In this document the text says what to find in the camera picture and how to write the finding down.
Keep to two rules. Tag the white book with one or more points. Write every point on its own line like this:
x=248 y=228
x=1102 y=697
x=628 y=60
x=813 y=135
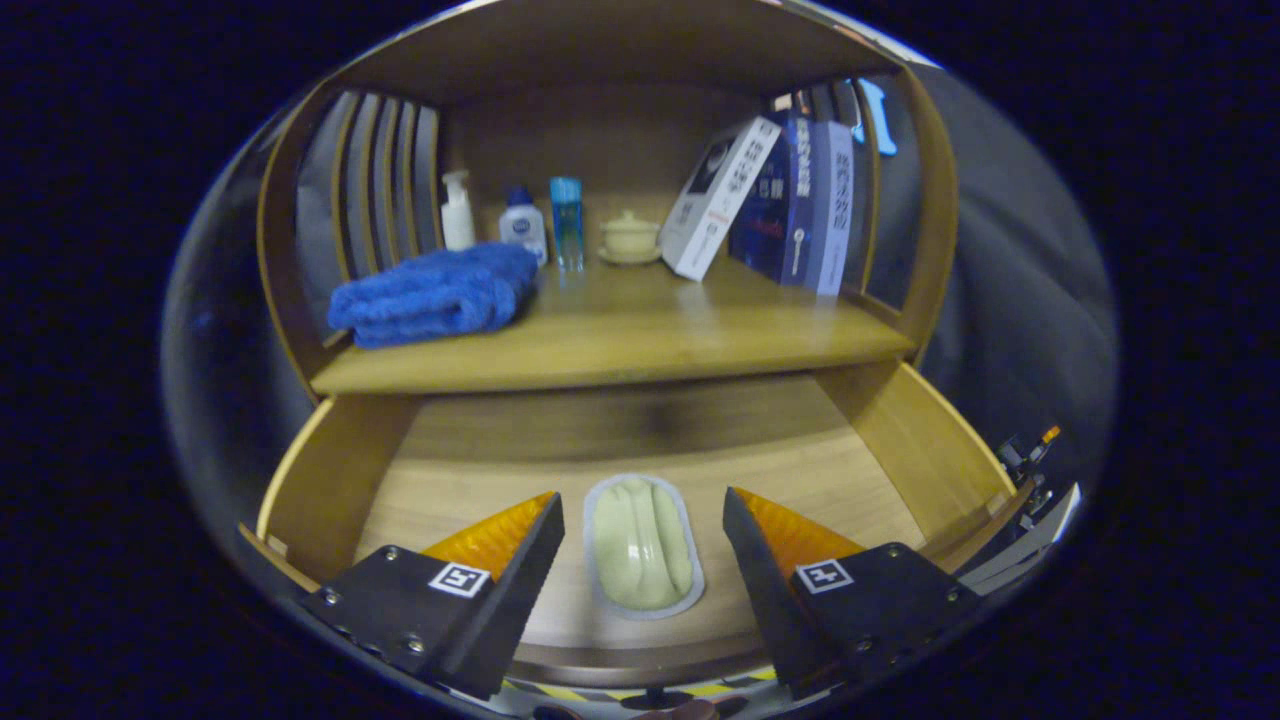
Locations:
x=715 y=200

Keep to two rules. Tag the wooden drawer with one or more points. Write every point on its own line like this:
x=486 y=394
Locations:
x=470 y=480

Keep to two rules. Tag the yellow black floor tape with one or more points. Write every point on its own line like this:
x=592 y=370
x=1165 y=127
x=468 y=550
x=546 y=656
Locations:
x=590 y=692

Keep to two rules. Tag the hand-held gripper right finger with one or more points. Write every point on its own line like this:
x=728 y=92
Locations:
x=775 y=600

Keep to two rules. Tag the blue transparent bottle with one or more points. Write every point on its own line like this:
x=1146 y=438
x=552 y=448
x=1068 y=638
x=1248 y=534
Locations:
x=567 y=225

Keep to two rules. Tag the dark blue book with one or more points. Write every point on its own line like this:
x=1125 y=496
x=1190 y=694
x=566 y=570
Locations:
x=775 y=210

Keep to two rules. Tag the white pump bottle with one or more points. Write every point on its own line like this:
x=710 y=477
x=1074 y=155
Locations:
x=458 y=220

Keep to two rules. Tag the black electronic equipment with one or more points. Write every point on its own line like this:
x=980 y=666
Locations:
x=1020 y=460

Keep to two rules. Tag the blue folded towel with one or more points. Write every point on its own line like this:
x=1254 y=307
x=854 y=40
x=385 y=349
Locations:
x=430 y=295

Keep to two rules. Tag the light blue book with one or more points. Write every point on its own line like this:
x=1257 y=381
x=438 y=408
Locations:
x=835 y=210

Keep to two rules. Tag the black drawer knob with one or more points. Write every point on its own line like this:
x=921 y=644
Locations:
x=655 y=697

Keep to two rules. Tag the beige lidded teacup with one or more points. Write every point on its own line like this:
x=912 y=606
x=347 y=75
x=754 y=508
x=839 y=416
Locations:
x=630 y=238

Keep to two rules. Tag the wooden cabinet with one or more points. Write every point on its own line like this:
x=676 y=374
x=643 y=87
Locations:
x=600 y=140

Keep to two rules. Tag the wooden countertop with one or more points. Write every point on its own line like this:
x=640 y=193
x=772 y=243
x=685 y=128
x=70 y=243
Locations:
x=620 y=330

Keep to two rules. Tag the white bottle blue cap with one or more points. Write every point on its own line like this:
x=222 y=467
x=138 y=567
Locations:
x=523 y=230

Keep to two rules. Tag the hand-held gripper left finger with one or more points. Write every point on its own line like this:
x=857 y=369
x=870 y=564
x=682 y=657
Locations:
x=510 y=610

